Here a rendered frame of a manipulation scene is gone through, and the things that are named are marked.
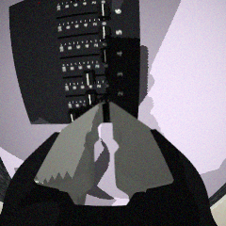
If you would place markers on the black lighting desk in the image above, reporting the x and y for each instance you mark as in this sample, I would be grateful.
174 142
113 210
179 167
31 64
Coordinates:
56 51

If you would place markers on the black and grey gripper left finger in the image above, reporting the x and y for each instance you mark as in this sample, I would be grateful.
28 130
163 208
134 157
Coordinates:
61 163

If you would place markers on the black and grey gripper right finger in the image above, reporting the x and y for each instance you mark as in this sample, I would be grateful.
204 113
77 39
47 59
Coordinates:
146 161

